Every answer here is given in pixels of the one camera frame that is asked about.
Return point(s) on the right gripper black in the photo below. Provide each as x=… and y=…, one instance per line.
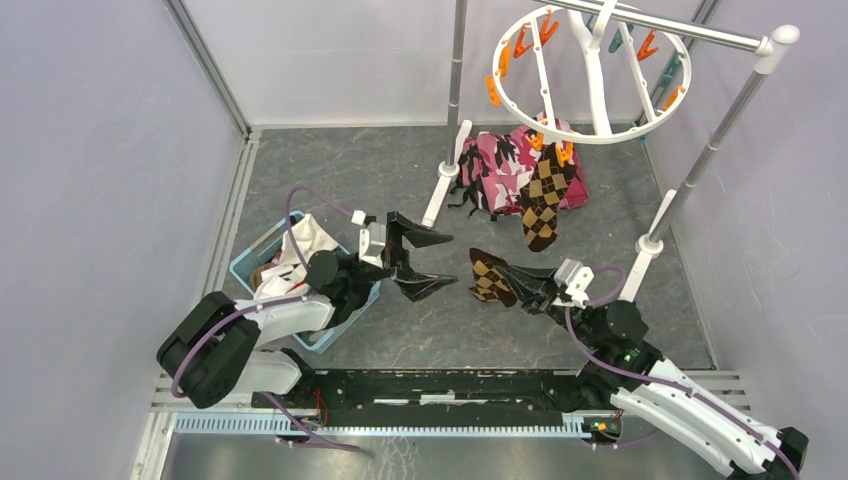
x=536, y=279

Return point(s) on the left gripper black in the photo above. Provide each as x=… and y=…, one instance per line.
x=395, y=256

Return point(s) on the brown argyle sock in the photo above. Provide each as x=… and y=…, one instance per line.
x=541, y=197
x=489, y=284

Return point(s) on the white round clip hanger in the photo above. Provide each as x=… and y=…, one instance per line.
x=530, y=34

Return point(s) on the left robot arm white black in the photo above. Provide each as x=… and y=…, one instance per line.
x=316, y=285

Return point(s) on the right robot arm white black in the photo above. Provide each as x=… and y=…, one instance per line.
x=625, y=372

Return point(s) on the orange clip front holding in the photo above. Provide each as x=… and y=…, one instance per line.
x=565, y=153

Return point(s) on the orange clip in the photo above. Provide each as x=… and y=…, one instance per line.
x=492, y=91
x=535, y=140

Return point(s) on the orange clip far left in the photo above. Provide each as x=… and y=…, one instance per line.
x=492, y=91

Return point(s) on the orange clip right rim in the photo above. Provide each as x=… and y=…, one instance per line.
x=672, y=98

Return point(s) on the teal clip right rim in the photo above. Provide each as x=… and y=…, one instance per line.
x=669, y=72

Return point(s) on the red white striped sock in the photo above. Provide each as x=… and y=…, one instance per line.
x=300, y=288

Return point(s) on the pink camouflage garment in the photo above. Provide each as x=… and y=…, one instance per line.
x=494, y=167

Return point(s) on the light blue laundry basket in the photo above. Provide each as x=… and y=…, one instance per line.
x=260, y=253

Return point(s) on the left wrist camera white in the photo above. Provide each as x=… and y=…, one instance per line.
x=372, y=239

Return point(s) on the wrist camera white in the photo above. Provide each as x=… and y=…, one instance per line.
x=372, y=239
x=572, y=279

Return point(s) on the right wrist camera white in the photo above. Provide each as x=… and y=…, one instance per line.
x=572, y=279

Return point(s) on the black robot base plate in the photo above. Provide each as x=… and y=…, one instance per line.
x=444, y=398

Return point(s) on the metal clothes rack frame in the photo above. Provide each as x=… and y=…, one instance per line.
x=770, y=51

